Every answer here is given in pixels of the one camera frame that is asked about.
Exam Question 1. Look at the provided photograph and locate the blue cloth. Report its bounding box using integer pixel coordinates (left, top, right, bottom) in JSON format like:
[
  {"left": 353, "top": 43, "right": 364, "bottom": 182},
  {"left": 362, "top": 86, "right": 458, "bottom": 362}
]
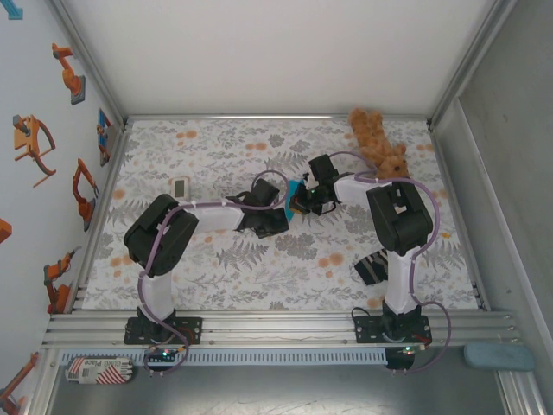
[{"left": 284, "top": 179, "right": 306, "bottom": 222}]

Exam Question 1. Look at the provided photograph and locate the floral print tablecloth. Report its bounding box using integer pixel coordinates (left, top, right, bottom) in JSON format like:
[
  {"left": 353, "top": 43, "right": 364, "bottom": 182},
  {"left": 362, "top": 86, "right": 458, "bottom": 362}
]
[{"left": 81, "top": 118, "right": 480, "bottom": 311}]

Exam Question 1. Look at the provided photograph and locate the brown teddy bear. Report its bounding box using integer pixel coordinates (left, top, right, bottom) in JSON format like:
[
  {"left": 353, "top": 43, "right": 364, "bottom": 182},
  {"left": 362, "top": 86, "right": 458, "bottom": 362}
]
[{"left": 348, "top": 106, "right": 411, "bottom": 181}]

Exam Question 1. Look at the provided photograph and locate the black white striped sock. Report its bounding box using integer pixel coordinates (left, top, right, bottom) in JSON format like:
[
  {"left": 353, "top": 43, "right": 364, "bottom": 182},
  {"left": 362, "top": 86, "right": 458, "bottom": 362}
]
[{"left": 353, "top": 249, "right": 392, "bottom": 286}]

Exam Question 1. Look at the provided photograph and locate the white digital clock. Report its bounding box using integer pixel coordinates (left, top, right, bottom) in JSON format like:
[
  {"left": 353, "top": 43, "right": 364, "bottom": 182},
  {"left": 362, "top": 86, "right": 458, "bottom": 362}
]
[{"left": 168, "top": 176, "right": 191, "bottom": 201}]

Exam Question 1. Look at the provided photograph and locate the red white striped package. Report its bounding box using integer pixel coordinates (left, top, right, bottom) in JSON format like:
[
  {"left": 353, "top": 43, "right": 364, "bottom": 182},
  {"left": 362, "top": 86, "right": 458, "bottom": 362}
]
[{"left": 64, "top": 356, "right": 136, "bottom": 386}]

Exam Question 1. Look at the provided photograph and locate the blue-grey pad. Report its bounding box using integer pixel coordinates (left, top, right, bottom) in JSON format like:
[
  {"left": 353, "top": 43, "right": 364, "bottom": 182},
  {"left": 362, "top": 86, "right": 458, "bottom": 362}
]
[{"left": 463, "top": 342, "right": 537, "bottom": 372}]

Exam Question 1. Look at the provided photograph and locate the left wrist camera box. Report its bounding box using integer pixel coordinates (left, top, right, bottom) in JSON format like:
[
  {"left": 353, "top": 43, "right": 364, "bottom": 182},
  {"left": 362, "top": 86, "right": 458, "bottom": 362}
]
[{"left": 250, "top": 178, "right": 280, "bottom": 207}]

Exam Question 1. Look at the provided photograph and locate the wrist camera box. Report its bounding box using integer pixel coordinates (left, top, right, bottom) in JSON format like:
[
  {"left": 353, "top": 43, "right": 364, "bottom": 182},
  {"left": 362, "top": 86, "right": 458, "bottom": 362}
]
[
  {"left": 250, "top": 178, "right": 280, "bottom": 207},
  {"left": 304, "top": 154, "right": 340, "bottom": 189}
]

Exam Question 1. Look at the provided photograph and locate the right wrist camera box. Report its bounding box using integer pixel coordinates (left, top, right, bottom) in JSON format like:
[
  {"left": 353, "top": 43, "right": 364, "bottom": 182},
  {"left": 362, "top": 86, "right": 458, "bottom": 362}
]
[{"left": 304, "top": 154, "right": 340, "bottom": 189}]

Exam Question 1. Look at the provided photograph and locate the aluminium rail bed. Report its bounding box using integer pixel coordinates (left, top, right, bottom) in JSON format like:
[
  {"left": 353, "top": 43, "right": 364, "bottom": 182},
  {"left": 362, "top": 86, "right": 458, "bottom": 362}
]
[{"left": 41, "top": 307, "right": 526, "bottom": 350}]

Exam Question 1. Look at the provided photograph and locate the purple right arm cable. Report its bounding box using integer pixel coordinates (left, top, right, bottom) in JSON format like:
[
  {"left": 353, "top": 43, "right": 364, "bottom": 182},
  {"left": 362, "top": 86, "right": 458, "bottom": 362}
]
[{"left": 327, "top": 150, "right": 453, "bottom": 375}]

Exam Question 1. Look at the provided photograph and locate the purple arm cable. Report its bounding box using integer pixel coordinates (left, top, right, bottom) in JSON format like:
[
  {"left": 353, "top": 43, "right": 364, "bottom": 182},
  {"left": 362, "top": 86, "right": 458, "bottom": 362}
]
[
  {"left": 136, "top": 168, "right": 289, "bottom": 380},
  {"left": 327, "top": 150, "right": 453, "bottom": 375}
]

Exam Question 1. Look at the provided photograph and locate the light blue slotted cable duct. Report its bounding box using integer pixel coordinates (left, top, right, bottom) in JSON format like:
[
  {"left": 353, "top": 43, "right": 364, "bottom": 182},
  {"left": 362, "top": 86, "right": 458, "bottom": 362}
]
[{"left": 58, "top": 348, "right": 388, "bottom": 365}]

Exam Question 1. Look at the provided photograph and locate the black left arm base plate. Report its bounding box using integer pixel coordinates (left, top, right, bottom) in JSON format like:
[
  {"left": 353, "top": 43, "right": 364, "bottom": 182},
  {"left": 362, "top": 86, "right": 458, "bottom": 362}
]
[{"left": 124, "top": 316, "right": 204, "bottom": 346}]

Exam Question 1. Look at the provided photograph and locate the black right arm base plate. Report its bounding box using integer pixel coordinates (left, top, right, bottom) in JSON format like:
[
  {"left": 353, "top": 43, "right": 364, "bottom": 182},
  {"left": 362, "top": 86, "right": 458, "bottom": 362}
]
[{"left": 353, "top": 314, "right": 432, "bottom": 345}]

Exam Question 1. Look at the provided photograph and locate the aluminium side rail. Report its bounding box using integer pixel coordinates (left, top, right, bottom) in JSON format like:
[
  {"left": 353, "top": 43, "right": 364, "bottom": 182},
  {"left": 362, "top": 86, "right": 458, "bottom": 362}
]
[
  {"left": 68, "top": 123, "right": 130, "bottom": 312},
  {"left": 428, "top": 123, "right": 492, "bottom": 312}
]

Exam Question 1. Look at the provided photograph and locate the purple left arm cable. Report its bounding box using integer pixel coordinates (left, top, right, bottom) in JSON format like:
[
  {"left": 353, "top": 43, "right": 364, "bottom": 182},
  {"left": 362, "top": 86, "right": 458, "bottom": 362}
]
[{"left": 136, "top": 168, "right": 289, "bottom": 380}]

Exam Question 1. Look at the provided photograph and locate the blue orange machine wall sticker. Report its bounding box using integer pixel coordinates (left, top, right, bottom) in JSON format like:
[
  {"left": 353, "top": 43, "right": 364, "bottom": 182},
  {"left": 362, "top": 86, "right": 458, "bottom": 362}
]
[{"left": 97, "top": 107, "right": 118, "bottom": 168}]

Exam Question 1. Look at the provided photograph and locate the aluminium upright post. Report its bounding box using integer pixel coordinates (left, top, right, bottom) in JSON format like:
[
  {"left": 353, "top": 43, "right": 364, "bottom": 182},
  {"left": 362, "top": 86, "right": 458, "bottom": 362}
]
[
  {"left": 47, "top": 0, "right": 130, "bottom": 131},
  {"left": 425, "top": 0, "right": 519, "bottom": 131}
]

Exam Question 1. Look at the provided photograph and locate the orange gripper frame wall sticker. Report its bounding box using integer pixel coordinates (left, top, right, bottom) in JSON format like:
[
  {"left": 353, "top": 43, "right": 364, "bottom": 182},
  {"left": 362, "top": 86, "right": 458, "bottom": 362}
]
[{"left": 11, "top": 114, "right": 58, "bottom": 189}]

